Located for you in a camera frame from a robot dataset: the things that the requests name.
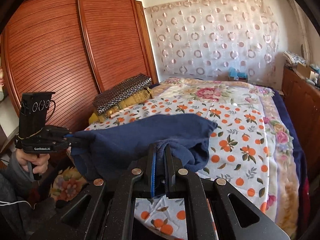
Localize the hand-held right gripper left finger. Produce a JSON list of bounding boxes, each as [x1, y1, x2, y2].
[[29, 143, 159, 240]]

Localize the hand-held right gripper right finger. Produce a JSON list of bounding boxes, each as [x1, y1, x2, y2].
[[164, 144, 290, 240]]

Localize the navy printed t-shirt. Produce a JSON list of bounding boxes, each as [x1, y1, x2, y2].
[[70, 114, 218, 199]]

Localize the person's left forearm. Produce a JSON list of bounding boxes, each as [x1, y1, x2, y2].
[[5, 152, 34, 199]]

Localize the person's left hand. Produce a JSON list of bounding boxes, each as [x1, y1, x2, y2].
[[16, 150, 49, 176]]

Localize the gold patterned pillow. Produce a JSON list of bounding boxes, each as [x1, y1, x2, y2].
[[89, 87, 153, 124]]

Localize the orange fruit print blanket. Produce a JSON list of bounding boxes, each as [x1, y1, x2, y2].
[[84, 97, 278, 240]]

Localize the wooden slatted wardrobe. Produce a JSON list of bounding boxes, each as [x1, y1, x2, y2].
[[0, 0, 159, 155]]

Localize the person's grey pants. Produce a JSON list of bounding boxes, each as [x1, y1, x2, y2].
[[0, 170, 63, 240]]

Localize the small blue box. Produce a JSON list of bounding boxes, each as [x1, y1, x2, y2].
[[228, 67, 248, 82]]

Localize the navy bed sheet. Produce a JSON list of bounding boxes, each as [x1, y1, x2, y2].
[[260, 85, 310, 200]]

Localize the dark red cloth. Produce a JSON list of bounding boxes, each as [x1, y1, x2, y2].
[[301, 175, 312, 201]]

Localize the sheer circle-patterned curtain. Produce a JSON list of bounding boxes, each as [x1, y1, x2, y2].
[[145, 0, 279, 79]]

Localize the wooden cabinet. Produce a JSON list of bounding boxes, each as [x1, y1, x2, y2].
[[282, 66, 320, 175]]

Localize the cardboard box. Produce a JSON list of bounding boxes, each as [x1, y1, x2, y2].
[[296, 62, 316, 80]]

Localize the folded patterned cloth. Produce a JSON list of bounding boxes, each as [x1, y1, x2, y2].
[[283, 51, 307, 67]]

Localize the pale teal clutter pile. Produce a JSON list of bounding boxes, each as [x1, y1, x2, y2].
[[309, 64, 320, 88]]

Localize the thin black cable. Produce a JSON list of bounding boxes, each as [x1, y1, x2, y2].
[[46, 99, 57, 125]]

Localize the dark ring-dotted pillow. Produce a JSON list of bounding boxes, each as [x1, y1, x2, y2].
[[93, 73, 152, 113]]

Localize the thin white cable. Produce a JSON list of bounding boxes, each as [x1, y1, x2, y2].
[[0, 197, 35, 209]]

